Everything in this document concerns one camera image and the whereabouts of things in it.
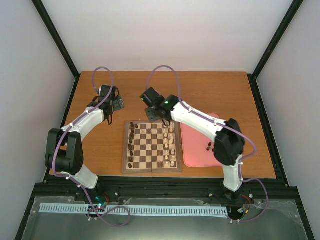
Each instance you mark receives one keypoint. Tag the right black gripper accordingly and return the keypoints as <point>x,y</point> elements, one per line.
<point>152,118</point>

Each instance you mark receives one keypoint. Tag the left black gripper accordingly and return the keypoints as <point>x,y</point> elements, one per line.
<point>119,103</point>

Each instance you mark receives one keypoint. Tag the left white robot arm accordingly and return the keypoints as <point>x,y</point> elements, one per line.
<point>64,148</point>

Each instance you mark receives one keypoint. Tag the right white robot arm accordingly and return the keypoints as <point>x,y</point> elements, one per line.
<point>226,135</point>

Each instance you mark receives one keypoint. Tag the wooden chess board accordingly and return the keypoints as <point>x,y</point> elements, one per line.
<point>149,150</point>

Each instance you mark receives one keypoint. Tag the pink plastic tray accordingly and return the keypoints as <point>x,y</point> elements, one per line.
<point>194,146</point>

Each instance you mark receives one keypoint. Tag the black aluminium frame rail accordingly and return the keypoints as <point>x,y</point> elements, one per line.
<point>164,187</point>

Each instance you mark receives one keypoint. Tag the light blue cable duct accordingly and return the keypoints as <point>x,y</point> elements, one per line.
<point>136,210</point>

